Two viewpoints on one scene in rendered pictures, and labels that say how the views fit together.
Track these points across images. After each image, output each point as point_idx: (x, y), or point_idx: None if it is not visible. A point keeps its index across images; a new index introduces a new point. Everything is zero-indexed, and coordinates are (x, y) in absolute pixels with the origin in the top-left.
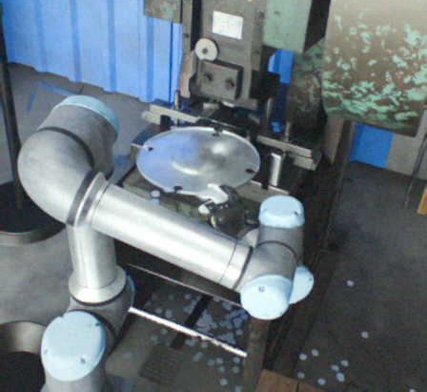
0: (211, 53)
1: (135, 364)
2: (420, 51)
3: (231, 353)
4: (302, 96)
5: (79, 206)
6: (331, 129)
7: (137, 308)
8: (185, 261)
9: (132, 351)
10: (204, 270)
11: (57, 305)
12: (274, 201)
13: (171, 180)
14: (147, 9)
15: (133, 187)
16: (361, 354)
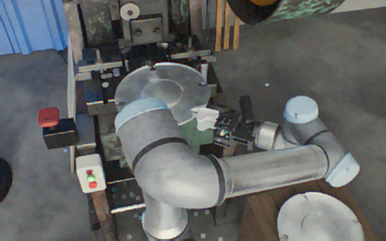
0: (134, 13)
1: (139, 238)
2: None
3: None
4: (176, 14)
5: (225, 190)
6: (195, 27)
7: (127, 206)
8: (294, 181)
9: (129, 232)
10: (306, 178)
11: (55, 236)
12: (295, 105)
13: None
14: None
15: (109, 133)
16: (250, 150)
